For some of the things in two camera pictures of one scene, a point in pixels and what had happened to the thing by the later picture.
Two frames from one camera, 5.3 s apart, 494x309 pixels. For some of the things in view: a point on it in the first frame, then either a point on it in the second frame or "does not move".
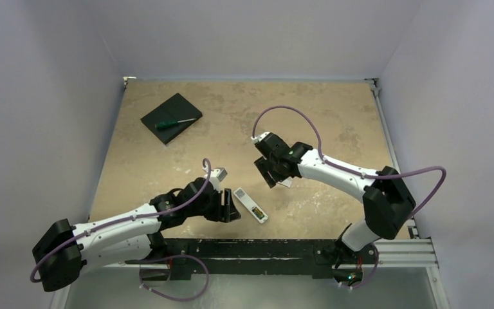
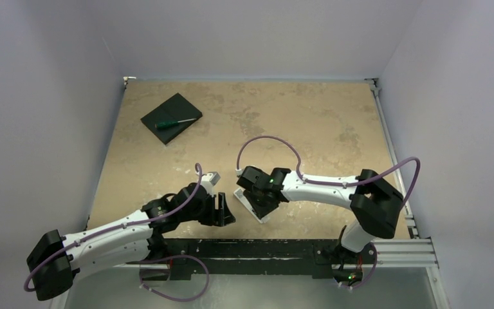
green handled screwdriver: [170, 123] does not move
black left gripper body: [211, 208] does not move
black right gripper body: [270, 164] to [258, 203]
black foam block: [172, 118] does not move
